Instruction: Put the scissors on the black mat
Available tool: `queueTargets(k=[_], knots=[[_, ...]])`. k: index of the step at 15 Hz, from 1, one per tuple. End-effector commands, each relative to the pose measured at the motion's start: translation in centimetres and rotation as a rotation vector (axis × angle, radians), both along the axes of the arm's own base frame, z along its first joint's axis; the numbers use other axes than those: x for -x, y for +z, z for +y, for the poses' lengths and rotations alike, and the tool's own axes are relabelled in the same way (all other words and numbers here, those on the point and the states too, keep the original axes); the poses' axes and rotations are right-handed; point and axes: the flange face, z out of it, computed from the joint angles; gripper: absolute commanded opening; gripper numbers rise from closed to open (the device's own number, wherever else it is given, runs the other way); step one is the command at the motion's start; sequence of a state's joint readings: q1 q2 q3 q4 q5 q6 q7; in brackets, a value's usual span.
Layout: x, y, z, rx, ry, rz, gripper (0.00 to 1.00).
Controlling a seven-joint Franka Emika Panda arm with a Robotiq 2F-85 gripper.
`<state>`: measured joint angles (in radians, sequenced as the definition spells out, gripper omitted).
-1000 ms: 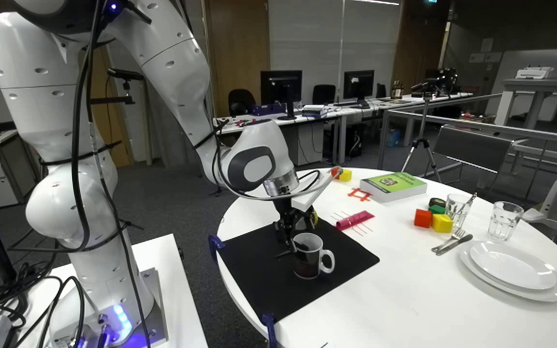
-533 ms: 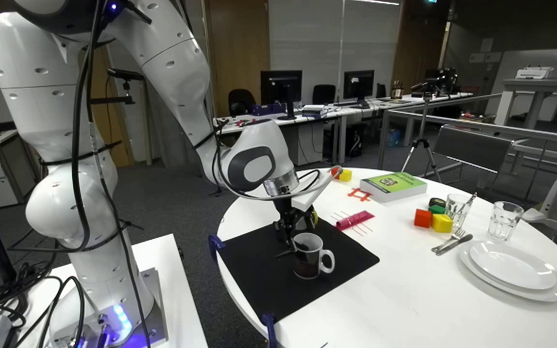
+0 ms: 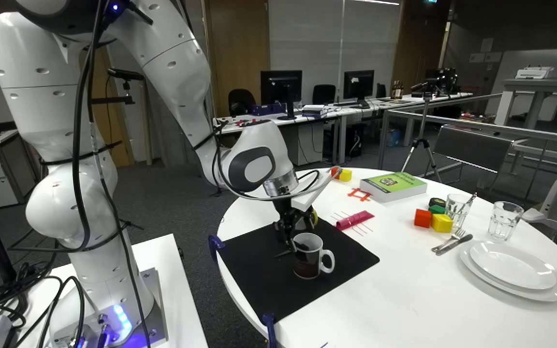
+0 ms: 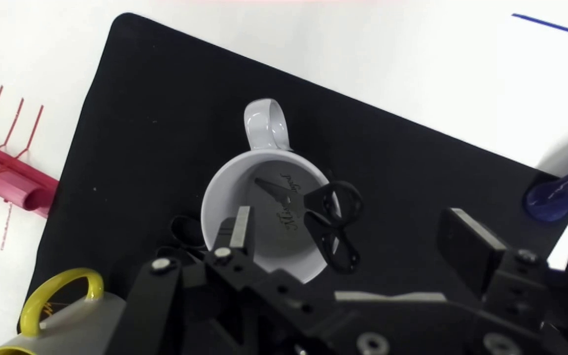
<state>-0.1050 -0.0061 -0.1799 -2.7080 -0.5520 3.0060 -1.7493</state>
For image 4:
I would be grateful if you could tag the black rectangular mat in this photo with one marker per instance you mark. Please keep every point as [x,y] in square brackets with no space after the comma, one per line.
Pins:
[165,131]

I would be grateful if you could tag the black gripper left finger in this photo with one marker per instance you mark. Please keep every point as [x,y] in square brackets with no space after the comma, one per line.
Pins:
[238,230]

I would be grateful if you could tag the blue table clamp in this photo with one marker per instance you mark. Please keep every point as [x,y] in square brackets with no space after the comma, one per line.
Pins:
[552,194]

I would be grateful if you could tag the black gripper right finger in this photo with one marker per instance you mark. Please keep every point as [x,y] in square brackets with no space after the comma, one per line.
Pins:
[467,245]

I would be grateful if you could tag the black mug white inside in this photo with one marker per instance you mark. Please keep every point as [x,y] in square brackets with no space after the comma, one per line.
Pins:
[230,198]

